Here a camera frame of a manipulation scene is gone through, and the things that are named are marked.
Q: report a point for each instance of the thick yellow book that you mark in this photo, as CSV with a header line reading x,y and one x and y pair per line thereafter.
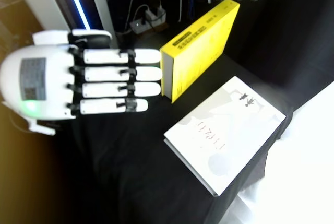
x,y
198,51

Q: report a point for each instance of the white hardcover book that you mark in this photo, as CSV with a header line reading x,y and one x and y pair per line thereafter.
x,y
227,135

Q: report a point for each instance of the white power strip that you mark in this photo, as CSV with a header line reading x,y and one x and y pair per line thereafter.
x,y
147,21

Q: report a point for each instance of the black tablecloth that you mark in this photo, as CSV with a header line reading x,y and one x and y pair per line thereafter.
x,y
125,169

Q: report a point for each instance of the white stand with light strip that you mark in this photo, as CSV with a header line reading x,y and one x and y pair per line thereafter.
x,y
47,2

